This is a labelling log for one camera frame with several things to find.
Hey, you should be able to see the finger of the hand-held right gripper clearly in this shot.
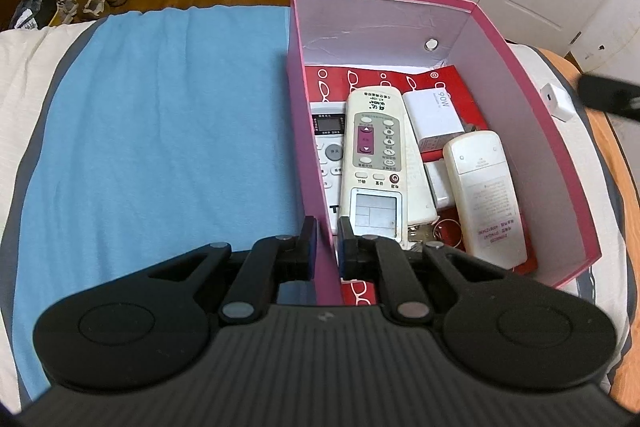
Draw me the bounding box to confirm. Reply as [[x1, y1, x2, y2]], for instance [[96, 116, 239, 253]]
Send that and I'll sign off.
[[577, 74, 640, 120]]

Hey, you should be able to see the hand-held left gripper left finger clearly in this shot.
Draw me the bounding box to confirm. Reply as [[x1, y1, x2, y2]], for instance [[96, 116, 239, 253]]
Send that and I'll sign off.
[[147, 216, 319, 325]]

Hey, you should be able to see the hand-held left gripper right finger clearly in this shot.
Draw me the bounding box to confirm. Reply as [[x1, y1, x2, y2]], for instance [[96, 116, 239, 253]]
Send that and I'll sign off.
[[337, 216, 511, 325]]

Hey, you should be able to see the white charger with port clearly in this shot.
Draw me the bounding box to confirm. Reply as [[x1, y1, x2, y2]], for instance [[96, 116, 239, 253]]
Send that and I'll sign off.
[[540, 82, 581, 122]]

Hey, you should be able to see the white remote with purple panel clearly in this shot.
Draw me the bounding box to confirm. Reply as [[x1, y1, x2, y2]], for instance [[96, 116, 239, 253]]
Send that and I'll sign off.
[[340, 86, 413, 244]]

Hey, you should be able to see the small white charger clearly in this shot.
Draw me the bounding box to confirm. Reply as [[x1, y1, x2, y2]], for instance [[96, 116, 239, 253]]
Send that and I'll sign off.
[[425, 161, 453, 210]]

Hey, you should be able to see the cream remote control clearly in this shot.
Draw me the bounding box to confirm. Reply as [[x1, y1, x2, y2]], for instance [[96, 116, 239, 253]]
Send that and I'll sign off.
[[442, 132, 529, 270]]

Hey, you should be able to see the large white power adapter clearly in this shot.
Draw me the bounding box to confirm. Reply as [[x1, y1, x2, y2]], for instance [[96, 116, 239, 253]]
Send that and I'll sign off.
[[402, 89, 473, 154]]

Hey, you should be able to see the pink cardboard box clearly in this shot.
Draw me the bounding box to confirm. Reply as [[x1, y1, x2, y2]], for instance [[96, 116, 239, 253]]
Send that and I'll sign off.
[[286, 0, 602, 305]]

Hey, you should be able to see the white remote with grey buttons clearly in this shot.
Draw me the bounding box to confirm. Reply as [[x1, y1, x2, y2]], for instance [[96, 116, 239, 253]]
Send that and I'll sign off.
[[310, 103, 348, 233]]

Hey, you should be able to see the plain white remote control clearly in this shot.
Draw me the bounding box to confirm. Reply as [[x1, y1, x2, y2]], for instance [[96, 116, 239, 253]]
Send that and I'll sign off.
[[400, 117, 439, 225]]

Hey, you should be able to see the red printed paper liner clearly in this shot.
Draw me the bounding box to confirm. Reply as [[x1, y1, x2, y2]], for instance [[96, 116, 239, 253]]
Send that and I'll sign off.
[[304, 64, 488, 305]]

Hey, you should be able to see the blue towel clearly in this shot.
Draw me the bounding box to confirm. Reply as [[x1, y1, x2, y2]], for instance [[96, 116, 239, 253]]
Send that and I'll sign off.
[[12, 4, 311, 400]]

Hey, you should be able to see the dark bag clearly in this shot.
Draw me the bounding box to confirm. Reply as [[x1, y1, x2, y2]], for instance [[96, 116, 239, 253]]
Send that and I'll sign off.
[[9, 0, 57, 30]]

